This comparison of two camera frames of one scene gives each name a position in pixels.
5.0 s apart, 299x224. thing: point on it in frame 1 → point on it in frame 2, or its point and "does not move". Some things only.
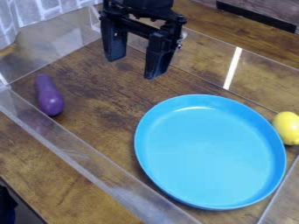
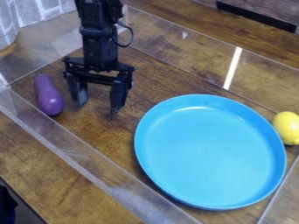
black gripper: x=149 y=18 → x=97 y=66
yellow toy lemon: x=285 y=123 does not move
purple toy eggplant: x=50 y=98 does not move
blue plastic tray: x=211 y=150 does not move
